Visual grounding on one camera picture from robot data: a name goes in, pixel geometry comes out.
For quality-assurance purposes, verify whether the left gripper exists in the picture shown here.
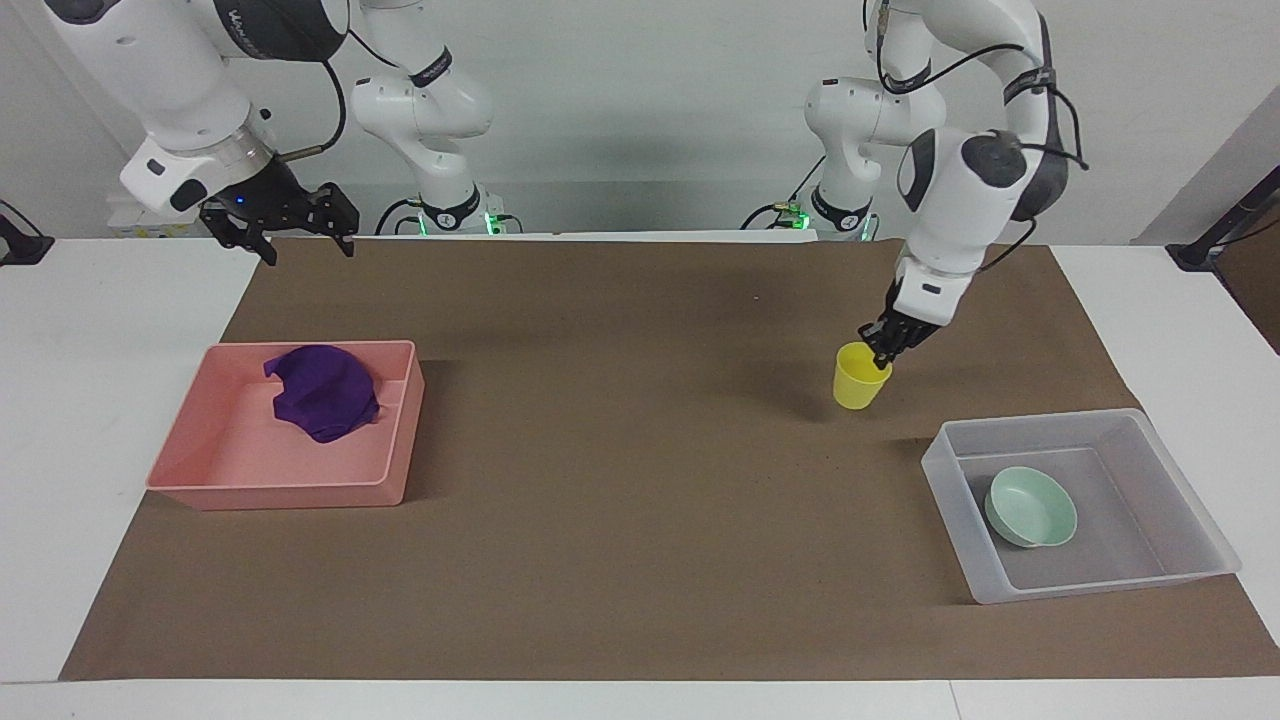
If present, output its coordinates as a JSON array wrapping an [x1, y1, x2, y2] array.
[[858, 282, 939, 371]]

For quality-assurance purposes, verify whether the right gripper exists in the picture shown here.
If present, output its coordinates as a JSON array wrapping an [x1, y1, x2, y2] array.
[[198, 157, 361, 267]]

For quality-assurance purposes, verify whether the yellow plastic cup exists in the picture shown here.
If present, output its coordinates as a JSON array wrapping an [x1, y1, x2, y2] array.
[[833, 342, 893, 411]]

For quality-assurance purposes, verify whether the pink plastic box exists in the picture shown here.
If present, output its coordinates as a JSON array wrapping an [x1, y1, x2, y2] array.
[[146, 340, 426, 512]]

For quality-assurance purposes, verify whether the clear plastic box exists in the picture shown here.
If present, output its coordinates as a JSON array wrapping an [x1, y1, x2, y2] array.
[[920, 408, 1243, 606]]

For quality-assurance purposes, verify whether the purple cloth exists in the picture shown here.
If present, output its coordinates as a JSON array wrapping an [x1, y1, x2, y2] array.
[[263, 345, 382, 444]]

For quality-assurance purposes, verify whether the light green bowl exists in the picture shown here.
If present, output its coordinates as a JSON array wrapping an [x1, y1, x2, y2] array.
[[984, 466, 1079, 549]]

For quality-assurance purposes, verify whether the black stand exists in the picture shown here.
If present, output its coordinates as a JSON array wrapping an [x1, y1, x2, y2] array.
[[1166, 165, 1280, 273], [0, 200, 56, 267]]

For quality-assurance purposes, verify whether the black cable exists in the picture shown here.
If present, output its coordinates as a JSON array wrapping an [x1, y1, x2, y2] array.
[[740, 155, 831, 231], [980, 12, 1091, 273], [275, 55, 351, 163], [874, 0, 1031, 97], [376, 198, 425, 237]]

